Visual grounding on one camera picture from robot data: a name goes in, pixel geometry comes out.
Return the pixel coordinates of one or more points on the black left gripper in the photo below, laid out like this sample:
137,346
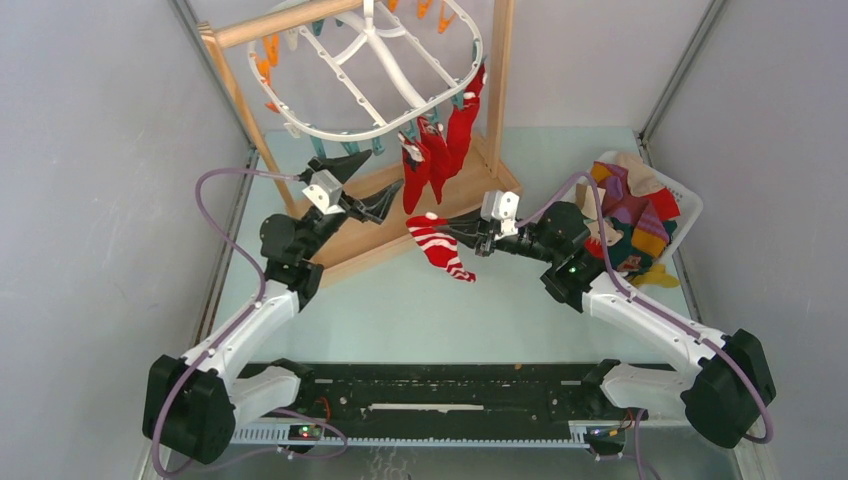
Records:
372,207

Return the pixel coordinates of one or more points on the white oval clip hanger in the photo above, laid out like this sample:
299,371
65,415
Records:
371,72

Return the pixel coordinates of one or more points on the red Santa sock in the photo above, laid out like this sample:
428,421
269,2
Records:
459,134
416,162
472,92
431,137

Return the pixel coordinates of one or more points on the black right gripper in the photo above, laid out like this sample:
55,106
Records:
466,230

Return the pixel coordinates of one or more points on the red white striped sock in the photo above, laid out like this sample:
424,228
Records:
440,249

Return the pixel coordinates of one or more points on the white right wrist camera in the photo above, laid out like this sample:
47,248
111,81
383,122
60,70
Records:
499,208

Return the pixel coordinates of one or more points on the teal clothespin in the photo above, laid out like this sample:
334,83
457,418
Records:
458,101
318,146
317,27
351,148
377,146

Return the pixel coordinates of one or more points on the orange clothespin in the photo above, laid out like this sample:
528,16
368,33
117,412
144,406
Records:
271,49
422,8
447,15

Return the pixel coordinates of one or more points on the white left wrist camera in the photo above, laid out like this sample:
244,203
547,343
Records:
324,192

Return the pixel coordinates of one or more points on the white laundry basket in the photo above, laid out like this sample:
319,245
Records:
662,192

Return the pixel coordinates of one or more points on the pile of colourful socks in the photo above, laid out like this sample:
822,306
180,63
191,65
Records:
636,212

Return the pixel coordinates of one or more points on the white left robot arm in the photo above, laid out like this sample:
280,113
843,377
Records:
245,318

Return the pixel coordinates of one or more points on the wooden hanger stand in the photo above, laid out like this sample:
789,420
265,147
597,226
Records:
357,246

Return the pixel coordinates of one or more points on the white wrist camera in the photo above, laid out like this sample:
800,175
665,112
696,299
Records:
324,192
499,208

